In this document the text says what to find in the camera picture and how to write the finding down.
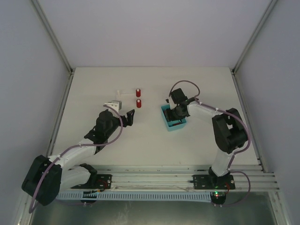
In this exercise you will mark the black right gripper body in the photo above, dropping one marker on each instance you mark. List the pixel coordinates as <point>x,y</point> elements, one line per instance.
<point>172,115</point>

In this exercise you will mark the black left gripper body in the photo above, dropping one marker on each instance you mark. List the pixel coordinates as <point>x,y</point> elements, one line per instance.
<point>124,120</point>

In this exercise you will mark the large red spring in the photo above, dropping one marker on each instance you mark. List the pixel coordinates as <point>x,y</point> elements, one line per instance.
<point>138,93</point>
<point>138,103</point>

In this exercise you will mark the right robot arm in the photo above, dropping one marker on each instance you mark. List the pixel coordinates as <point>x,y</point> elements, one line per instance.
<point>230,132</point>

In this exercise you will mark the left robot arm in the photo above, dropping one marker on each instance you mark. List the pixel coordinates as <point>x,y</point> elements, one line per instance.
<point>48,176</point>

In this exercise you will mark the teal plastic bin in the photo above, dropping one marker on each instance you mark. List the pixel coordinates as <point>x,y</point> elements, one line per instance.
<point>168,125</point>

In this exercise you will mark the white peg fixture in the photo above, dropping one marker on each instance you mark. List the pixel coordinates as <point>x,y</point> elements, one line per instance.
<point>125,95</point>

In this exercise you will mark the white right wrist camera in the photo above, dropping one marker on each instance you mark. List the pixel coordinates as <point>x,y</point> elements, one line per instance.
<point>170,101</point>

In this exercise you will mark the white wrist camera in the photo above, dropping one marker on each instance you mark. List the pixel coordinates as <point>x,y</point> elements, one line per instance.
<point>170,101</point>
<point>115,104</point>

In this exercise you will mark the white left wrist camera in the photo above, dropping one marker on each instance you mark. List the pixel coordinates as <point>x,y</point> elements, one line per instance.
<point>115,104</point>

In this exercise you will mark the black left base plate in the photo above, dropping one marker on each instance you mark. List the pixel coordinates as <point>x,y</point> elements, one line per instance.
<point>101,181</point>

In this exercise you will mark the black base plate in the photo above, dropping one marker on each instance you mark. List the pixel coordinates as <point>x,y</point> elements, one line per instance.
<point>101,181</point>
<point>206,181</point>

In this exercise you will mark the right aluminium corner post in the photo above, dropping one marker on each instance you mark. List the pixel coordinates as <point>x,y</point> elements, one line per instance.
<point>254,35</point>

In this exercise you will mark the aluminium corner post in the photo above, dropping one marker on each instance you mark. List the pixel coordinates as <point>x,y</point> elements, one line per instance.
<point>47,26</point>
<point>254,35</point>

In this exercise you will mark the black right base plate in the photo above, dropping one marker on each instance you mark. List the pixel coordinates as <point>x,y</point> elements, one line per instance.
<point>206,181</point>

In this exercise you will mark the slotted cable duct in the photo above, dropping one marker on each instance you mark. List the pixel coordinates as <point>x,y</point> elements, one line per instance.
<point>134,196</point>

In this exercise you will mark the aluminium mounting rail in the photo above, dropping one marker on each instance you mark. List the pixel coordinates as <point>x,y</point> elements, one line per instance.
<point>177,178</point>

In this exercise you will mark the left aluminium corner post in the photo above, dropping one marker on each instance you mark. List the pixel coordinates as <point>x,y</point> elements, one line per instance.
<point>47,26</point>

